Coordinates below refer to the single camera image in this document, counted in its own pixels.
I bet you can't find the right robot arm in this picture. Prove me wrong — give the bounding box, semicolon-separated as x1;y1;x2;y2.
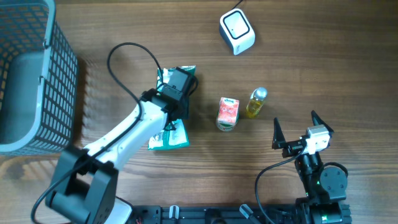
272;111;352;224

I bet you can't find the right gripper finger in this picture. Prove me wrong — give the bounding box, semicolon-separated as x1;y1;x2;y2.
311;110;334;136
272;118;286;149

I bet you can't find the grey plastic shopping basket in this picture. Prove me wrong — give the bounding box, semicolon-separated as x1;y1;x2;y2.
1;0;78;156

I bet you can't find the white barcode scanner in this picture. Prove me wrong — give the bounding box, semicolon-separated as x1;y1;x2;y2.
219;9;256;55

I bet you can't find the green plastic packet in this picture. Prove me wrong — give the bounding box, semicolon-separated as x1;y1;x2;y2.
148;67;190;151

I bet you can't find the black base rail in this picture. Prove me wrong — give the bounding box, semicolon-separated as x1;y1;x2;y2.
124;203;352;224

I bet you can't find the orange tissue pack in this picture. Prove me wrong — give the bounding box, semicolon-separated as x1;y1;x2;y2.
216;97;239;131

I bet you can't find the yellow dish soap bottle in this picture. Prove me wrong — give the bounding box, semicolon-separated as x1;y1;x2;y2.
246;87;267;118

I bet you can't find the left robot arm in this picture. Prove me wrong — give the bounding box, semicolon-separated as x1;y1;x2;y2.
45;67;198;223

